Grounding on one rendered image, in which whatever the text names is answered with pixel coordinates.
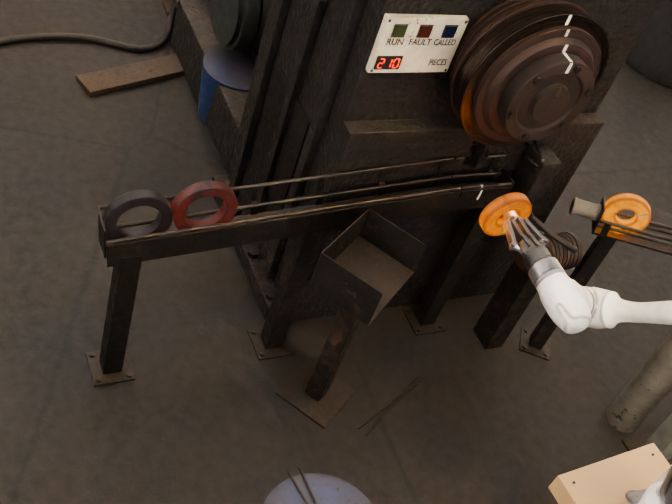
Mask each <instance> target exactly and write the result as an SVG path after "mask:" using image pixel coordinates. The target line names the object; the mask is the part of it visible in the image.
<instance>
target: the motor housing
mask: <svg viewBox="0 0 672 504"><path fill-rule="evenodd" d="M556 234H557V235H559V236H560V237H562V238H563V239H565V240H566V241H568V242H569V243H571V244H572V245H574V246H575V247H577V248H578V250H579V251H578V253H576V254H575V253H573V252H571V251H569V250H567V249H565V247H564V246H563V245H561V244H560V243H558V242H557V241H555V240H554V239H552V238H551V237H550V236H548V235H547V234H542V235H543V236H544V237H546V238H547V239H548V240H549V242H548V243H547V245H546V246H545V248H547V249H548V251H549V252H550V254H551V255H552V257H554V258H556V259H557V260H558V262H559V263H560V265H561V266H562V268H563V269H564V270H566V269H572V268H574V267H576V266H577V265H579V263H580V262H581V259H582V256H583V246H582V243H581V241H580V239H579V238H578V237H577V236H576V235H575V234H574V233H570V232H559V233H556ZM528 272H529V271H528V269H527V267H526V266H525V264H524V262H523V257H522V256H521V255H520V254H519V253H518V251H515V250H514V261H513V263H512V264H511V266H510V268H509V269H508V271H507V273H506V274H505V276H504V278H503V279H502V281H501V283H500V284H499V286H498V288H497V289H496V291H495V293H494V295H493V296H492V298H491V300H490V301H489V303H488V305H487V306H486V308H485V310H484V311H483V313H482V315H481V316H480V318H479V320H478V321H477V323H476V325H475V327H474V328H473V330H474V332H475V334H476V336H477V337H478V339H479V341H480V343H481V344H482V346H483V348H484V349H485V350H486V349H492V348H498V347H502V346H503V344H504V342H505V341H506V339H507V338H508V336H509V335H510V333H511V332H512V330H513V328H514V327H515V325H516V324H517V322H518V321H519V319H520V317H521V316H522V314H523V313H524V311H525V310H526V308H527V307H528V305H529V303H530V302H531V300H532V299H533V297H534V296H535V294H536V293H537V289H536V288H535V286H534V284H533V282H532V281H531V279H530V277H529V276H528Z"/></svg>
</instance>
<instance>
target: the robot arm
mask: <svg viewBox="0 0 672 504"><path fill-rule="evenodd" d="M503 216H504V218H505V220H506V221H505V223H504V225H503V229H504V232H505V235H506V238H507V241H508V244H509V251H513V250H515V251H518V253H519V254H520V255H521V256H522V257H523V262H524V264H525V266H526V267H527V269H528V271H529V272H528V276H529V277H530V279H531V281H532V282H533V284H534V286H535V288H536V289H537V291H538V293H539V297H540V300H541V302H542V304H543V306H544V308H545V310H546V312H547V313H548V315H549V316H550V318H551V319H552V320H553V322H554V323H555V324H556V325H557V326H558V327H559V328H560V329H561V330H562V331H564V332H565V333H567V334H576V333H579V332H581V331H583V330H585V329H586V328H587V327H589V328H593V329H603V328H613V327H615V326H616V324H617V323H620V322H635V323H652V324H667V325H672V301H658V302H631V301H626V300H623V299H621V298H620V297H619V295H618V294H617V293H616V292H614V291H609V290H605V289H601V288H597V287H592V288H591V287H587V286H581V285H580V284H578V283H577V282H576V281H575V280H573V279H571V278H569V277H568V275H567V274H566V272H565V270H564V269H563V268H562V266H561V265H560V263H559V262H558V260H557V259H556V258H554V257H552V255H551V254H550V252H549V251H548V249H547V248H545V246H546V245H547V243H548V242H549V240H548V239H547V238H546V237H544V236H543V235H542V234H541V233H540V232H539V231H538V230H537V229H536V228H535V227H534V225H533V224H532V223H531V222H530V221H529V220H528V219H527V218H524V219H523V218H521V217H520V216H519V215H518V214H517V212H516V211H509V212H506V213H505V214H503ZM516 240H517V242H516ZM625 497H626V499H627V500H628V502H629V503H630V504H672V465H671V466H670V467H669V468H668V469H667V470H666V471H665V472H664V473H663V474H662V475H661V477H660V478H659V479H658V481H657V482H655V483H653V484H651V485H650V486H649V487H648V488H645V489H642V490H629V491H628V492H627V493H626V494H625Z"/></svg>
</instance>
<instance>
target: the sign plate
mask: <svg viewBox="0 0 672 504"><path fill-rule="evenodd" d="M468 21H469V18H468V17H467V16H466V15H431V14H387V13H385V15H384V17H383V20H382V23H381V26H380V29H379V31H378V34H377V37H376V40H375V43H374V46H373V48H372V51H371V54H370V57H369V60H368V63H367V65H366V68H365V69H366V71H367V72H368V73H405V72H447V70H448V68H449V66H450V63H451V61H452V59H453V56H454V54H455V52H456V49H457V47H458V45H459V42H460V40H461V38H462V35H463V33H464V31H465V28H466V26H467V24H468ZM396 25H407V26H408V27H407V30H406V32H405V35H404V37H392V35H393V32H394V29H395V26H396ZM421 26H433V28H432V31H431V33H430V36H429V37H417V36H418V34H419V31H420V28H421ZM446 26H457V27H458V28H457V30H456V32H455V35H454V37H453V38H443V37H442V36H443V33H444V31H445V29H446ZM381 58H385V62H384V59H381ZM396 58H400V59H401V60H400V62H399V59H396ZM392 59H393V61H392V63H391V60H392ZM395 59H396V61H395V63H394V60H395ZM383 62H384V63H383ZM398 62H399V63H398ZM379 63H383V64H379ZM378 64H379V66H378V67H381V68H378V67H377V65H378ZM390 64H391V66H390ZM393 64H394V66H393V67H396V68H393V67H392V65H393ZM397 64H399V65H398V67H397ZM389 66H390V67H389Z"/></svg>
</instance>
